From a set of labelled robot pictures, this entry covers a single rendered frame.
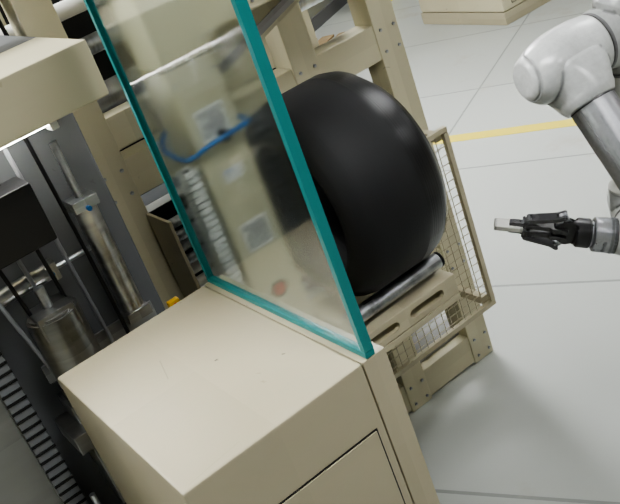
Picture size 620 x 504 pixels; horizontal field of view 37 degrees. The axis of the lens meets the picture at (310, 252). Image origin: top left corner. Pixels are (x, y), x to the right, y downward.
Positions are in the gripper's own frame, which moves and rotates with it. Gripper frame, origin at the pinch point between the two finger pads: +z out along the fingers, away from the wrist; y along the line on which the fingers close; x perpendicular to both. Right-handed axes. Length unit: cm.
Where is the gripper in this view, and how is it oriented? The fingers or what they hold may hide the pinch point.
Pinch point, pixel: (508, 225)
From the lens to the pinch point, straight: 238.0
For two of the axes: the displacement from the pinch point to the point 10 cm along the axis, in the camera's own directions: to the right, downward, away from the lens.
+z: -9.9, -1.0, 0.9
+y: 0.0, 6.3, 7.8
